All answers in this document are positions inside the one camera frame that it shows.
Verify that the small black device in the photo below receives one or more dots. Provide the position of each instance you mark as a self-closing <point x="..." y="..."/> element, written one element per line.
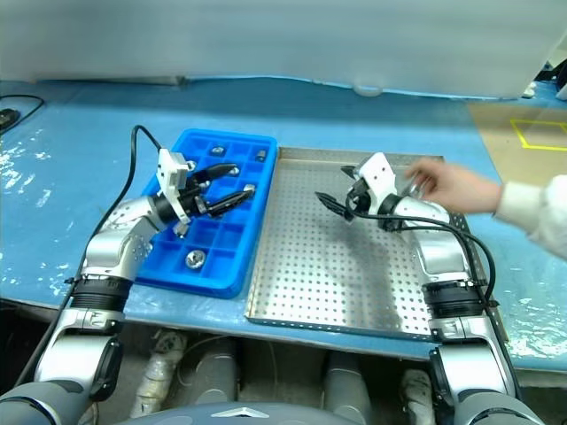
<point x="9" y="117"/>

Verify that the person bare hand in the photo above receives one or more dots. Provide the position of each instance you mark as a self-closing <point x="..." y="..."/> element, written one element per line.
<point x="456" y="186"/>

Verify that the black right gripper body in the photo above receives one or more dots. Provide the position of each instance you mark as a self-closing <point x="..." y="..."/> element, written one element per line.
<point x="359" y="199"/>

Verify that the white foam backdrop board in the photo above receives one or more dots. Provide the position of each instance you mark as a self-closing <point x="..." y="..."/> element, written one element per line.
<point x="266" y="40"/>

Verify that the white wrapped bundle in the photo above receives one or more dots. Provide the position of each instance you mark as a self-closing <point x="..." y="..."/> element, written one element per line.
<point x="159" y="372"/>
<point x="416" y="394"/>

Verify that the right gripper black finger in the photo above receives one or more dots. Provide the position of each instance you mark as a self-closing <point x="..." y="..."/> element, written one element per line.
<point x="348" y="171"/>
<point x="330" y="204"/>

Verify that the white tape roll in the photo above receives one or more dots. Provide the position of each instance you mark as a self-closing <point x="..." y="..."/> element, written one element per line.
<point x="367" y="90"/>

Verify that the blue compartment tray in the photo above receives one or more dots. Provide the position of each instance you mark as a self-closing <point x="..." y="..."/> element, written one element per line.
<point x="221" y="265"/>

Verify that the white sleeved person forearm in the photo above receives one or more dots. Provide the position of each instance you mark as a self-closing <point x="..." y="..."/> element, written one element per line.
<point x="540" y="212"/>

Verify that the long metal strip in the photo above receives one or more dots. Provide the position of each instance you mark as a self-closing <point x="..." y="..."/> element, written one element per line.
<point x="133" y="80"/>

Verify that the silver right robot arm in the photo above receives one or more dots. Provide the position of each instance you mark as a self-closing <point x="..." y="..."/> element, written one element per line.
<point x="438" y="252"/>

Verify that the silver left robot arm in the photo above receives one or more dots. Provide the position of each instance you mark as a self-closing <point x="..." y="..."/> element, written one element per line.
<point x="115" y="248"/>

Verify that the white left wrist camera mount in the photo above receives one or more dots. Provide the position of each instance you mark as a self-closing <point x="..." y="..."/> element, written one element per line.
<point x="169" y="172"/>

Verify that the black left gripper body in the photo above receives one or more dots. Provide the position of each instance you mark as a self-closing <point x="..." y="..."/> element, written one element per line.
<point x="195" y="197"/>

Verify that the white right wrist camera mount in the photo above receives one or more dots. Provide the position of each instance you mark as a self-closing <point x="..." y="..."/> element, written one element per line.
<point x="378" y="172"/>

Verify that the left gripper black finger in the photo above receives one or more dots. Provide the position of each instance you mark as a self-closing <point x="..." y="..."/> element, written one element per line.
<point x="230" y="201"/>
<point x="217" y="170"/>

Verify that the perforated metal tray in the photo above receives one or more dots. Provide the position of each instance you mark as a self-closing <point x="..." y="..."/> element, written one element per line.
<point x="319" y="274"/>

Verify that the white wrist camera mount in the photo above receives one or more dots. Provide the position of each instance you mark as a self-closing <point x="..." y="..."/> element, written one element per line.
<point x="378" y="172"/>
<point x="169" y="172"/>

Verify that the brown cardboard sheet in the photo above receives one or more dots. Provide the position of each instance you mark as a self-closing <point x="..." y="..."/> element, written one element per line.
<point x="496" y="141"/>

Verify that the grey robot chest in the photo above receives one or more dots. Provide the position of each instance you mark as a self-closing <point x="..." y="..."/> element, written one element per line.
<point x="239" y="415"/>

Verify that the grey rounded shape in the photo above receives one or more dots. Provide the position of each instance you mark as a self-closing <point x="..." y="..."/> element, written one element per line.
<point x="217" y="372"/>
<point x="347" y="385"/>

